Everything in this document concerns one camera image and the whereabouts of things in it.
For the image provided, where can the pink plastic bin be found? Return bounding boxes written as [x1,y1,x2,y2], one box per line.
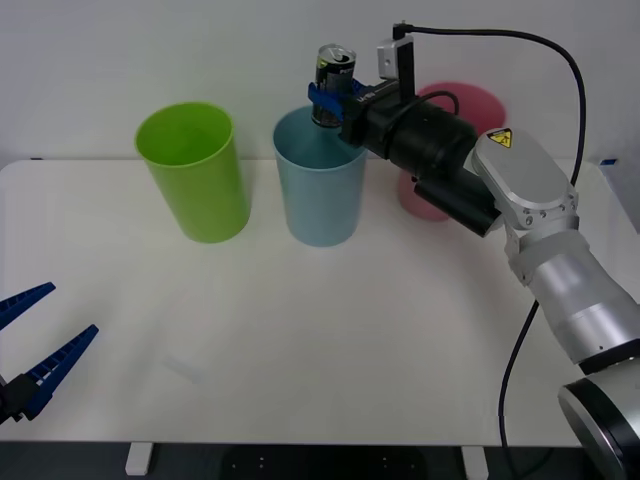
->
[396,81,508,223]

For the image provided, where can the dark drink can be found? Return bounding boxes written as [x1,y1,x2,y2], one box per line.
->
[310,43,358,129]

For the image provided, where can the white table leg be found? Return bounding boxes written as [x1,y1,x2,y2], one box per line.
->
[460,444,489,480]
[124,443,152,477]

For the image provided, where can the pale blue plastic bin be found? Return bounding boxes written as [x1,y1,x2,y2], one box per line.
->
[271,104,370,249]

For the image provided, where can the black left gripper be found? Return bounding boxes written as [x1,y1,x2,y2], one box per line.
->
[0,281,100,427]

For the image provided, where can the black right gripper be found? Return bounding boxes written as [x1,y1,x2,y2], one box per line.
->
[306,77,419,157]

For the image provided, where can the green plastic bin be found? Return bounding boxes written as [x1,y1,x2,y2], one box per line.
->
[133,101,252,245]

